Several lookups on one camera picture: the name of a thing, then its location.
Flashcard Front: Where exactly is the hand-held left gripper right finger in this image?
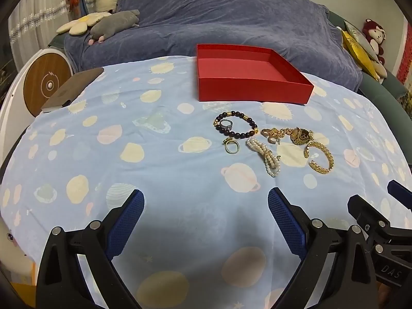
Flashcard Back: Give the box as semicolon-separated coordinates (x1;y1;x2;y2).
268;187;379;309

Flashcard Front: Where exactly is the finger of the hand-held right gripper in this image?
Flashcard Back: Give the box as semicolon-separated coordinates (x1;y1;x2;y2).
387;180;412;210
347;194;391;232

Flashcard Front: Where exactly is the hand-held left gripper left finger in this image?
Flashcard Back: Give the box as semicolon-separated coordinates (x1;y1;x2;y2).
35;189;145;309

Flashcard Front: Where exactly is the gold braided bangle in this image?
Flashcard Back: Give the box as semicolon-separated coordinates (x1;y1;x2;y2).
304;141;334;173

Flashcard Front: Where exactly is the white pearl bracelet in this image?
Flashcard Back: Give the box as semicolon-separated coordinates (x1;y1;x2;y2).
246;137;282;177

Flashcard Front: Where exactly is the gold wristwatch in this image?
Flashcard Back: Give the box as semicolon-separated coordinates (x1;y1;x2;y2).
290;127;314;145

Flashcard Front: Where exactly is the thin gold ring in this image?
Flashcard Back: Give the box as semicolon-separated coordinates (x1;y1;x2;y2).
223;137;240;154

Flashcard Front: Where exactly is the dark bead bracelet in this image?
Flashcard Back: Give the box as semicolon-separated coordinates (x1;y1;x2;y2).
213;111;260;140

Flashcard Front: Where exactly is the red cardboard box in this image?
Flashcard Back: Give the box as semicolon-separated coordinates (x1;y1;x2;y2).
197;43;314;104

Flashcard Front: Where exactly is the planet-print blue cloth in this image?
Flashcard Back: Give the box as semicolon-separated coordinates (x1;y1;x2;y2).
0;55;412;309

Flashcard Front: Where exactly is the green sofa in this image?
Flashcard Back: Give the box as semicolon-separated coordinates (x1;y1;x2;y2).
327;10;412;110

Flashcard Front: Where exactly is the cream cushion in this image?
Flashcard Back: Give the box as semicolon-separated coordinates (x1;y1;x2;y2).
373;61;388;79

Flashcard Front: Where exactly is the red hanging decoration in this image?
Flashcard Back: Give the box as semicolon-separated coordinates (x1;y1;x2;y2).
397;39;412;84

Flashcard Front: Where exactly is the brown flat pad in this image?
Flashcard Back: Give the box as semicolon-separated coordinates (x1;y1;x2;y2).
41;67;104;113

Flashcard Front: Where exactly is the yellow cushion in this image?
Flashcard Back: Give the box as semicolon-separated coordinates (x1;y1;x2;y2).
341;29;380;81

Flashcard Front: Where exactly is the red monkey plush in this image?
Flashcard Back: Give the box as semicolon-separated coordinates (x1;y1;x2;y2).
362;19;387;65

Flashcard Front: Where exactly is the round white side table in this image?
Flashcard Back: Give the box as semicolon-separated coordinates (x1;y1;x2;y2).
0;47;73;155

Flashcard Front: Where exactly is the grey patterned cushion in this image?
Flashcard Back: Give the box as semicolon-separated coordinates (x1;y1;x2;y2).
344;20;379;62

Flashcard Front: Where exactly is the grey plush toy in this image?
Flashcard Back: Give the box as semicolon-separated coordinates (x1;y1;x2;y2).
88;10;140;46

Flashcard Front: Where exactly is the flower-shaped cushion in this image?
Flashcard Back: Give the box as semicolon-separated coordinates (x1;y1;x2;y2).
56;12;111;36

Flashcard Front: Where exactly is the white sheer curtain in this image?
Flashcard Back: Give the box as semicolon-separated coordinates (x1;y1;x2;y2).
8;0;81;62

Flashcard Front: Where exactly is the dark blue blanket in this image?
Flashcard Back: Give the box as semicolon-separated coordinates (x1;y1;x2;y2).
64;0;364;91

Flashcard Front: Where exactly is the gold chain necklace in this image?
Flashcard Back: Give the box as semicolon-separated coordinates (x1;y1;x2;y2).
261;127;295;140

